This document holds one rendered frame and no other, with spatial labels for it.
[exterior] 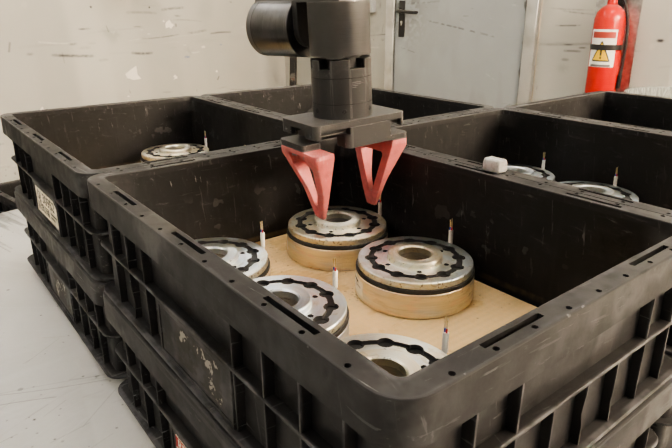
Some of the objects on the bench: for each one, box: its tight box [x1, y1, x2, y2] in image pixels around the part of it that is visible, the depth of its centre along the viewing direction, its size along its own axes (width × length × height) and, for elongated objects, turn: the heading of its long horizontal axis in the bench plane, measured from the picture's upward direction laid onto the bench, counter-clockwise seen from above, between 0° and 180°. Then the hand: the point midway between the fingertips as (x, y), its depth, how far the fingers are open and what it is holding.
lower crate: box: [14, 191, 127, 379], centre depth 80 cm, size 40×30×12 cm
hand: (346, 202), depth 59 cm, fingers open, 6 cm apart
